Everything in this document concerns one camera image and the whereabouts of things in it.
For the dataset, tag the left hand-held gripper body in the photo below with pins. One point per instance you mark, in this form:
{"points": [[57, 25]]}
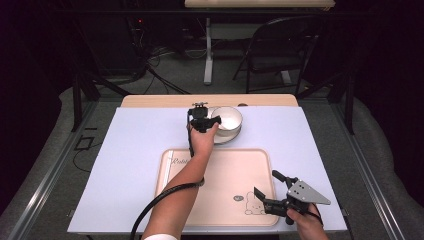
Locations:
{"points": [[200, 120]]}

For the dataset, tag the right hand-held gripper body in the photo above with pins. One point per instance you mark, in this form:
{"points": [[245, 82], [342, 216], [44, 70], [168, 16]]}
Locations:
{"points": [[305, 195]]}

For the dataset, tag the white bowl with dark rim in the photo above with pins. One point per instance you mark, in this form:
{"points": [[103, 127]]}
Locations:
{"points": [[231, 120]]}

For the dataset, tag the white plate with dark rim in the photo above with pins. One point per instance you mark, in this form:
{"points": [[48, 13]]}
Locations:
{"points": [[230, 138]]}

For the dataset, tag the pink tray with rabbit print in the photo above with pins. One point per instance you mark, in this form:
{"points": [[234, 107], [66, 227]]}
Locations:
{"points": [[226, 180]]}

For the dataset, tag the person's left hand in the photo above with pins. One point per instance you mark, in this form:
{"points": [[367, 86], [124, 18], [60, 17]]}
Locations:
{"points": [[203, 141]]}

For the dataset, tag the person's right hand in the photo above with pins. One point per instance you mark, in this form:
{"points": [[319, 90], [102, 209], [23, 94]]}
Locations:
{"points": [[306, 221]]}

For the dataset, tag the dark table grommet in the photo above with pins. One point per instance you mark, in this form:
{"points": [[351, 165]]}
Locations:
{"points": [[242, 104]]}

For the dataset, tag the white desk leg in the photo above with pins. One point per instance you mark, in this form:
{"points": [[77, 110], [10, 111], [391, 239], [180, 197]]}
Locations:
{"points": [[208, 60]]}

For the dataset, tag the pale blue table sheet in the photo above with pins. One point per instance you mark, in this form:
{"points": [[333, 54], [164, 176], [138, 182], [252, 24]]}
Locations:
{"points": [[133, 133]]}

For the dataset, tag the black folding chair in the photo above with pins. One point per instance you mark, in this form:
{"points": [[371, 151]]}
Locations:
{"points": [[276, 50]]}

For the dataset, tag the white sleeve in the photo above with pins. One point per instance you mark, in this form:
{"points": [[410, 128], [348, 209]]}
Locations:
{"points": [[160, 237]]}

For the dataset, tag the dark equipment cabinet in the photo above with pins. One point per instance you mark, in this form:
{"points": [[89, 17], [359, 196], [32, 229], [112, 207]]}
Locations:
{"points": [[110, 43]]}

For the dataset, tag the aluminium floor rail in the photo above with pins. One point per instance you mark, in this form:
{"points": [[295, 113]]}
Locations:
{"points": [[370, 180], [46, 176]]}

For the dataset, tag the black metal frame stand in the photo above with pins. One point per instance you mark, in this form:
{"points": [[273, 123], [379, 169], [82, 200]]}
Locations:
{"points": [[349, 106], [77, 100]]}

